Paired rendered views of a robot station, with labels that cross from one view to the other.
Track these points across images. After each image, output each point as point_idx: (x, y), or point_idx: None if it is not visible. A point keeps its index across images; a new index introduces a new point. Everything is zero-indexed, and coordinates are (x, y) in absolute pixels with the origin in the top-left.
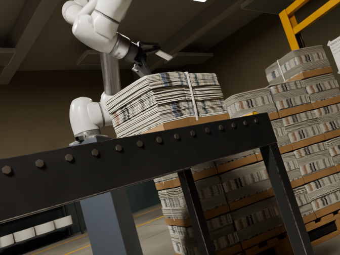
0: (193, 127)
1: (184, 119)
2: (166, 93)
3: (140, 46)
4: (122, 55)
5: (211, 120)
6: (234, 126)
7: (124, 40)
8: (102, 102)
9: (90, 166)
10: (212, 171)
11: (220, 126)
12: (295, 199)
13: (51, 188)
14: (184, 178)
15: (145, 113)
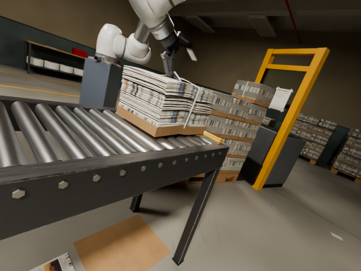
0: (177, 157)
1: (175, 126)
2: (174, 101)
3: (179, 36)
4: (159, 38)
5: (192, 130)
6: (205, 157)
7: (168, 26)
8: (128, 41)
9: (49, 199)
10: None
11: (196, 157)
12: (207, 201)
13: None
14: None
15: (149, 106)
